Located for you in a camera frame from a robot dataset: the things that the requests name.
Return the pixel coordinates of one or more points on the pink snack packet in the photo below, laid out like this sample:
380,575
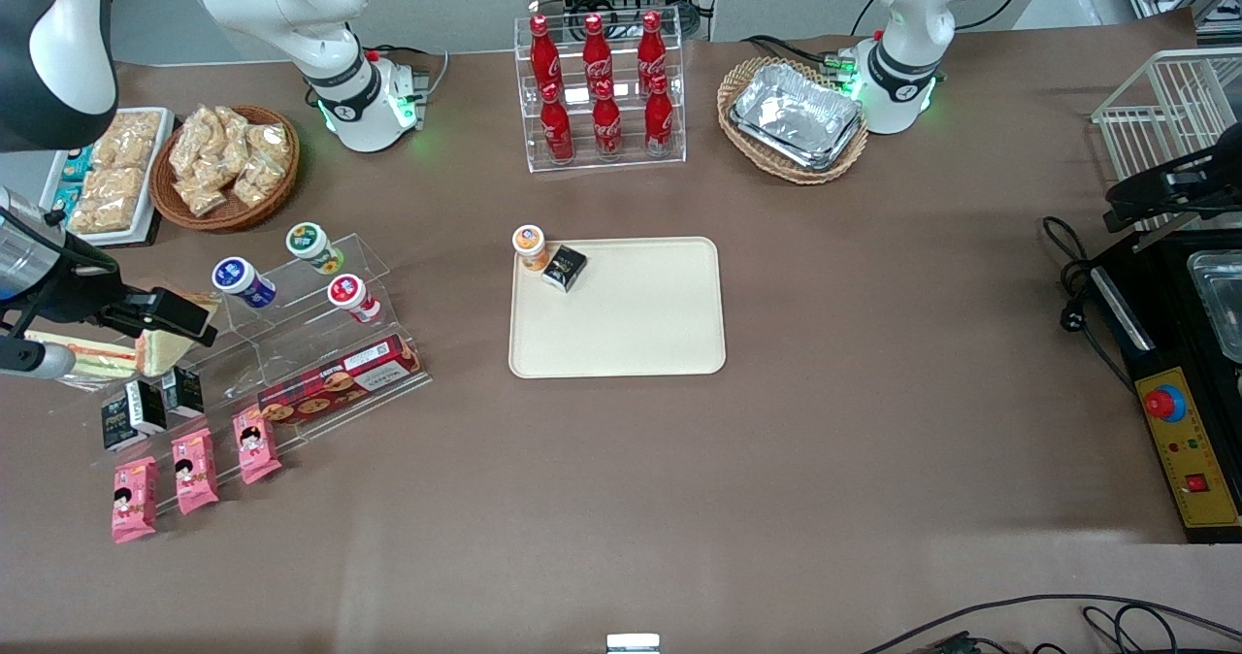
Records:
195,472
257,445
134,504

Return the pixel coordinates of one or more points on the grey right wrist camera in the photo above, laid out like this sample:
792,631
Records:
39,360

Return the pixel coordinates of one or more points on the green-capped small drink bottle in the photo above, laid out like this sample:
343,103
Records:
306,239

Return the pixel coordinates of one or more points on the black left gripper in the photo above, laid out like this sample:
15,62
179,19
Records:
1206,174

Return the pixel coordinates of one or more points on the orange-capped small drink bottle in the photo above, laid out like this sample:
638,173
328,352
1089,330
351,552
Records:
529,242

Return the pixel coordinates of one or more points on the brown table cover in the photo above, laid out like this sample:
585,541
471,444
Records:
873,392

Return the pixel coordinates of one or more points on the aluminium foil tray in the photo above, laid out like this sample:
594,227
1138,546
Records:
796,111

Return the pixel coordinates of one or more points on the red cookie box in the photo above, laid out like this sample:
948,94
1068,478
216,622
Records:
330,382

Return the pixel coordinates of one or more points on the teal snack packet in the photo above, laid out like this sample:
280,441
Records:
78,164
68,198

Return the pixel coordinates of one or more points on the blue-capped small drink bottle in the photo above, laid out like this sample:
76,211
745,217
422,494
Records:
233,274

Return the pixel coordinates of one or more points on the plastic-wrapped triangle sandwich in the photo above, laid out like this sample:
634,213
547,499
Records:
170,348
102,355

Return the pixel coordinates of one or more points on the red-capped small drink bottle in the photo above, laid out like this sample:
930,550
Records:
344,291

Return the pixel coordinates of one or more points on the white rectangular snack tray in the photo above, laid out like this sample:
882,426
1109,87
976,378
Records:
92,240

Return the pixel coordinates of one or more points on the light tan wicker basket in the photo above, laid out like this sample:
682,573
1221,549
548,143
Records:
796,176

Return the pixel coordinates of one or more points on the clear bag of puffed snacks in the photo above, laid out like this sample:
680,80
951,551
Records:
202,195
270,142
192,145
257,180
233,132

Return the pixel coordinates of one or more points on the red cola bottle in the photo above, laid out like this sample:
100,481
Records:
651,52
596,57
607,128
543,57
659,120
557,130

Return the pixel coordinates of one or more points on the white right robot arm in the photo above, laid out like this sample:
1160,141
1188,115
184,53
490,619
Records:
281,14

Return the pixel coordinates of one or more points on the beige plastic serving tray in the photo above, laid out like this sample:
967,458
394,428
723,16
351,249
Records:
631,324

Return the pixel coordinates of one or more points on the clear acrylic stepped display stand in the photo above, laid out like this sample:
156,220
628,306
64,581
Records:
281,339

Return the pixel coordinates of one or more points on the black sealing machine yellow panel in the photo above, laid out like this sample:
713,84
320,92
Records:
1164,343

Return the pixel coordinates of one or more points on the small black drink carton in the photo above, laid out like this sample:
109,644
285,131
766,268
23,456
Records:
121,426
182,394
565,268

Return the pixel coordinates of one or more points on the small white box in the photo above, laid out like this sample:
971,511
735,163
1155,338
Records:
633,644

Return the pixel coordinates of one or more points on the silver metal tray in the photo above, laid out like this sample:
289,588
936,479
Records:
1223,305

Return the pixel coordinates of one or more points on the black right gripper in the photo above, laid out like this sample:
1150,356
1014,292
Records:
78,290

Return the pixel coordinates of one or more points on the clear pack of rice crackers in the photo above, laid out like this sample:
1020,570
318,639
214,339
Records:
114,186
102,215
136,140

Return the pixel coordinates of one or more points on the clear acrylic bottle rack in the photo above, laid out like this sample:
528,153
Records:
529,164

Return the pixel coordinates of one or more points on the dark brown wicker basket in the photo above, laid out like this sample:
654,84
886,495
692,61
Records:
228,219

